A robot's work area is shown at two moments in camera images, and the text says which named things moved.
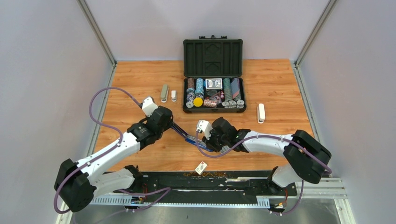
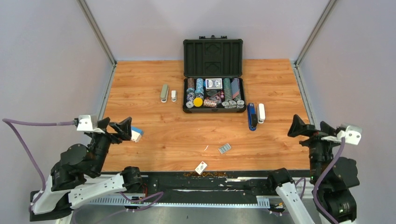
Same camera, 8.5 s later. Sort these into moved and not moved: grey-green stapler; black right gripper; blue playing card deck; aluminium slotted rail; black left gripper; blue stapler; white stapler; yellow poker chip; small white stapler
Moved: blue stapler; black right gripper; black left gripper
Not moved: small white stapler; aluminium slotted rail; white stapler; grey-green stapler; blue playing card deck; yellow poker chip
